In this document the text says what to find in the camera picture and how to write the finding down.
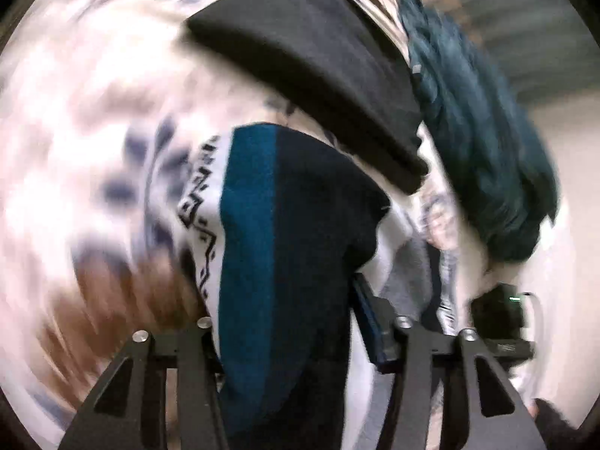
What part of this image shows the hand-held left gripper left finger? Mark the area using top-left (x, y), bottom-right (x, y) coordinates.
top-left (58, 317), bottom-right (229, 450)

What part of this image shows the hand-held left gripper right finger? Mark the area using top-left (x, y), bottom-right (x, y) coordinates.
top-left (351, 272), bottom-right (548, 450)

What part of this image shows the striped knit sweater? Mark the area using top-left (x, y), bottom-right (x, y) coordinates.
top-left (178, 122), bottom-right (460, 450)

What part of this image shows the dark cloth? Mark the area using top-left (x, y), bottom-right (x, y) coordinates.
top-left (532, 398), bottom-right (582, 450)

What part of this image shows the dark teal garment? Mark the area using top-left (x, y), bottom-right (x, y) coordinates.
top-left (397, 0), bottom-right (561, 263)

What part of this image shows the printed blanket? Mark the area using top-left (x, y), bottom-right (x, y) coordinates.
top-left (0, 0), bottom-right (582, 450)

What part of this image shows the black folded garment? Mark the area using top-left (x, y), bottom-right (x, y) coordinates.
top-left (186, 0), bottom-right (429, 195)

